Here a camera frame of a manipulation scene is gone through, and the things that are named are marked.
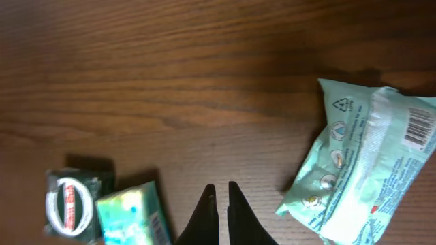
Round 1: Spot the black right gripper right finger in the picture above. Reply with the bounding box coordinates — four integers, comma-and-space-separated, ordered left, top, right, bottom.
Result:
227, 181, 278, 245

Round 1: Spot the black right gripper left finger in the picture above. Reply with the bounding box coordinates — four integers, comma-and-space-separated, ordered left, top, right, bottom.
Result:
175, 184, 219, 245

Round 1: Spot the teal gum box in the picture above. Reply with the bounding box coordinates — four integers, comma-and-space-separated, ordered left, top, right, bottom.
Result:
95, 181, 172, 245

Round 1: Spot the dark green soap packet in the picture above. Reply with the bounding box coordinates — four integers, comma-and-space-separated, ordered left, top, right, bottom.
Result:
44, 168, 115, 244

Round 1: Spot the mint green wipes pack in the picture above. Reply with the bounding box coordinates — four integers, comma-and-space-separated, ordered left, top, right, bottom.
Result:
276, 78, 435, 244

